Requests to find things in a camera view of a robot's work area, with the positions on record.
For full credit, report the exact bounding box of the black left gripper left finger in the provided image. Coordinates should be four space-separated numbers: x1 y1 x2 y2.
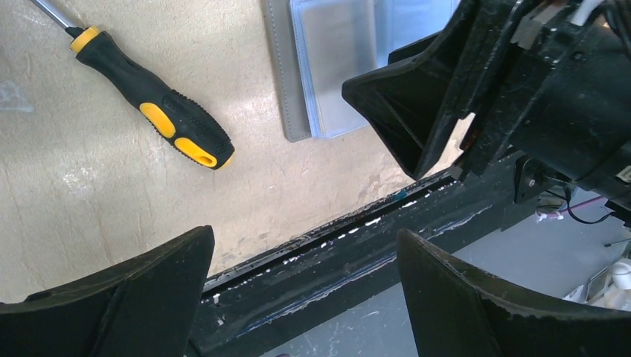
1 226 214 356

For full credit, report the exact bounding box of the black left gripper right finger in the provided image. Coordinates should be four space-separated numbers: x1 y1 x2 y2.
397 230 630 356

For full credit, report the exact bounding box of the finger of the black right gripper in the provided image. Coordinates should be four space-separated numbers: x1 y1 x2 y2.
342 1 481 180

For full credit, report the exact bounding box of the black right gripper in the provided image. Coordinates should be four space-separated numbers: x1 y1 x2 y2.
462 1 630 217

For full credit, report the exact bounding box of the grey leather card holder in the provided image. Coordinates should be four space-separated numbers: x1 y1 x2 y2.
263 1 459 143

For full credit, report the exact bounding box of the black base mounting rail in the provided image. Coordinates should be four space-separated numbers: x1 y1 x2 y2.
185 152 544 356

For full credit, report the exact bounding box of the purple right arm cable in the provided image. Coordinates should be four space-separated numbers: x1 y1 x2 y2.
537 194 612 222

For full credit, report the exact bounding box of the black yellow handled screwdriver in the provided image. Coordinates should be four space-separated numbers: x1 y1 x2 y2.
33 1 235 170

